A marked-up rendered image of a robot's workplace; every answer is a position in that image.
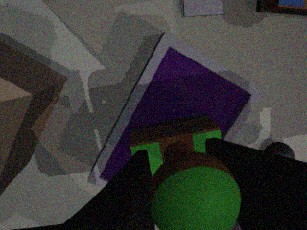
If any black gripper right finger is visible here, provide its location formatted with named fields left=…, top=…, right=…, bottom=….
left=204, top=138, right=307, bottom=230

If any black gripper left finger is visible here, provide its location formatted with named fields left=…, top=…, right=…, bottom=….
left=14, top=149, right=154, bottom=230

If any green and brown stamp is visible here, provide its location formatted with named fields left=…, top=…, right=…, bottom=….
left=130, top=112, right=242, bottom=230

